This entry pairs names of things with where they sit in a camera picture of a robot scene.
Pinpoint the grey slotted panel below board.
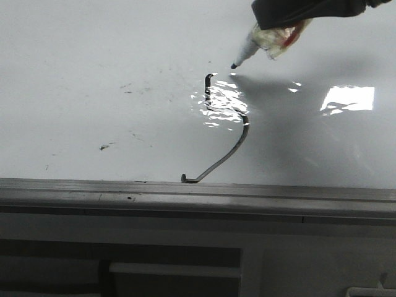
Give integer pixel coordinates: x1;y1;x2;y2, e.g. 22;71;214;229
1;239;241;296

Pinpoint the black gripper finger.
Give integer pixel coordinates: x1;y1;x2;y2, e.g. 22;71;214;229
251;0;368;31

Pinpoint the white object bottom right corner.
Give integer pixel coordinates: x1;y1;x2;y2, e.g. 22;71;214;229
345;272;395;297

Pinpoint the white black-tipped whiteboard marker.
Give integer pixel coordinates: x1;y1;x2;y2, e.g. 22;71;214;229
231;19;312;69

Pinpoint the white whiteboard with aluminium frame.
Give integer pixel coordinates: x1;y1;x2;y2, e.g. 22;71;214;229
1;1;395;222

